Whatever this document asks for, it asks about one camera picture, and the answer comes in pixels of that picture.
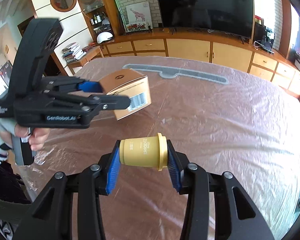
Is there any grey table edge guard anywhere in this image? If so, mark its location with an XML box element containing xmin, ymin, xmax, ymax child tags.
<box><xmin>122</xmin><ymin>64</ymin><xmax>229</xmax><ymax>85</ymax></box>

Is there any left hand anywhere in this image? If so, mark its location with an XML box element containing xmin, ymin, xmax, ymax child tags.
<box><xmin>0</xmin><ymin>118</ymin><xmax>51</xmax><ymax>151</ymax></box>

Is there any giraffe picture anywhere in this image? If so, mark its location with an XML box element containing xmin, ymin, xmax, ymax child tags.
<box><xmin>126</xmin><ymin>1</ymin><xmax>153</xmax><ymax>32</ymax></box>

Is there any white dome lamp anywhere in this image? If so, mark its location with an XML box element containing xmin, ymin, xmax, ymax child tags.
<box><xmin>96</xmin><ymin>31</ymin><xmax>114</xmax><ymax>44</ymax></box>

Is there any small wooden side table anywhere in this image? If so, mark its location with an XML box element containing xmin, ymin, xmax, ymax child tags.
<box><xmin>67</xmin><ymin>46</ymin><xmax>104</xmax><ymax>75</ymax></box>

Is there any stack of books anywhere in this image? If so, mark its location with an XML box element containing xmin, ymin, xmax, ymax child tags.
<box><xmin>62</xmin><ymin>42</ymin><xmax>87</xmax><ymax>63</ymax></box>

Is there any yellow plastic cup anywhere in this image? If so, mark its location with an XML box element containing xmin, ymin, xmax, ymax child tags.
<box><xmin>119</xmin><ymin>133</ymin><xmax>168</xmax><ymax>171</ymax></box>

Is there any black coffee machine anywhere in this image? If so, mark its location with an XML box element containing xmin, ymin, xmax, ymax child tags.
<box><xmin>253</xmin><ymin>22</ymin><xmax>275</xmax><ymax>55</ymax></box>

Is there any brown cardboard box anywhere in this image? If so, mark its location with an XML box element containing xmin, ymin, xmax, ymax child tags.
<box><xmin>99</xmin><ymin>69</ymin><xmax>152</xmax><ymax>120</ymax></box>

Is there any black flat television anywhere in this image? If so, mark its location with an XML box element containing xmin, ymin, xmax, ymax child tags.
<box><xmin>158</xmin><ymin>0</ymin><xmax>253</xmax><ymax>38</ymax></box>

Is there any round wooden wall mirror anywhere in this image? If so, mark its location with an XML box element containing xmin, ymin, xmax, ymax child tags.
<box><xmin>50</xmin><ymin>0</ymin><xmax>77</xmax><ymax>12</ymax></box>

